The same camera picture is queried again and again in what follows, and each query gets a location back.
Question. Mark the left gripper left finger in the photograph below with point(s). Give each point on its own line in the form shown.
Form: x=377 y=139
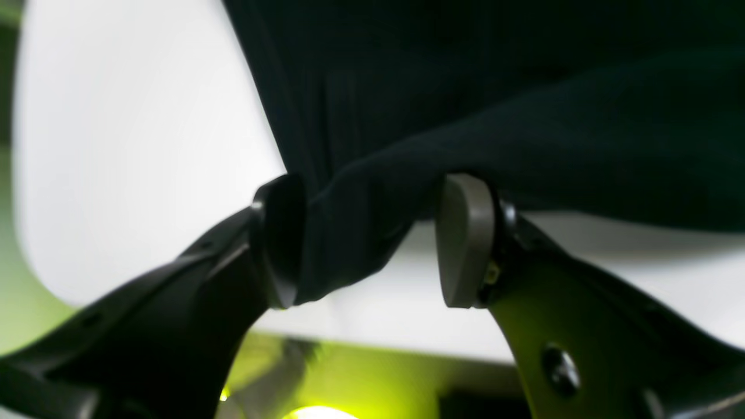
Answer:
x=162 y=345

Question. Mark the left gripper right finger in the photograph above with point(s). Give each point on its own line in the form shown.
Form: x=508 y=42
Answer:
x=586 y=343

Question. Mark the plain black T-shirt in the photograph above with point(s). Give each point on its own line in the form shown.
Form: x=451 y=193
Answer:
x=622 y=109

